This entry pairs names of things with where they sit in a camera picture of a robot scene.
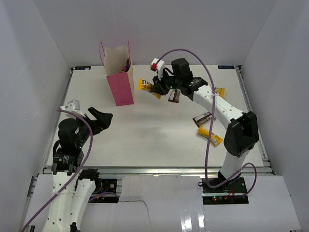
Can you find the blue label left corner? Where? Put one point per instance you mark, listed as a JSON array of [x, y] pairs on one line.
[[82, 67]]

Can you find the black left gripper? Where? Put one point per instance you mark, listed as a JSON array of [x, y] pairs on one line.
[[103, 119]]

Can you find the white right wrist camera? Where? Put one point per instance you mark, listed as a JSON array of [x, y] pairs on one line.
[[157, 66]]

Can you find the yellow M&M packet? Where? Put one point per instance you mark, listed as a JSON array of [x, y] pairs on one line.
[[220, 91], [146, 86]]

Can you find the brown chocolate bar centre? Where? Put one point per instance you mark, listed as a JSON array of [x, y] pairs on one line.
[[174, 96]]

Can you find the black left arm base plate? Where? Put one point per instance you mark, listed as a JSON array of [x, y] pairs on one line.
[[106, 185]]

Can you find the dark blue purple snack bag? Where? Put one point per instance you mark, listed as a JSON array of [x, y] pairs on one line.
[[127, 66]]

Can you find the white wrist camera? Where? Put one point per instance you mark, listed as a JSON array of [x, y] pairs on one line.
[[72, 106], [157, 66]]

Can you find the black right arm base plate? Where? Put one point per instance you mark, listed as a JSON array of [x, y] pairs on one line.
[[223, 195]]

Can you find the blue label corner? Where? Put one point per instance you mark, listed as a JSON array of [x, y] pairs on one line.
[[226, 67], [82, 67]]

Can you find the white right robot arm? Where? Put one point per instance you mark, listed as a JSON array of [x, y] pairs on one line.
[[241, 127]]

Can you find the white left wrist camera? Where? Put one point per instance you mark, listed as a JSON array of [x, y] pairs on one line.
[[72, 106]]

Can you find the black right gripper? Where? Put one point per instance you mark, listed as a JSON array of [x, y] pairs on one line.
[[158, 87]]

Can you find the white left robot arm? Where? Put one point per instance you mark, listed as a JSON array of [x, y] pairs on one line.
[[72, 185]]

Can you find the blue label right corner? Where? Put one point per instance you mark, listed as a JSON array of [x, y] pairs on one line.
[[226, 67]]

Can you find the pink cream paper bag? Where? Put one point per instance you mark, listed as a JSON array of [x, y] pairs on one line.
[[120, 84]]

